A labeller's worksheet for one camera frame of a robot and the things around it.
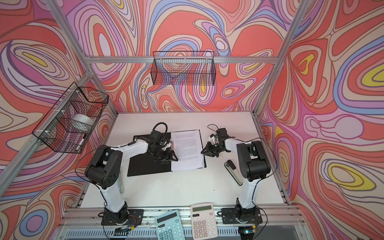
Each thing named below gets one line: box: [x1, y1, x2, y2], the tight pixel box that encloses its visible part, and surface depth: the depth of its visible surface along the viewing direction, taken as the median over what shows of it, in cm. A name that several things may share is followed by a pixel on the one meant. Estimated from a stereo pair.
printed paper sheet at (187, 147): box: [171, 129, 204, 172], surface depth 99 cm
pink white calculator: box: [190, 203, 218, 240], surface depth 72 cm
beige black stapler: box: [224, 160, 243, 186], surface depth 87 cm
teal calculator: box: [154, 210, 186, 240], surface depth 70 cm
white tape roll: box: [71, 113, 95, 132], surface depth 74 cm
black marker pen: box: [75, 134, 87, 151], surface depth 74 cm
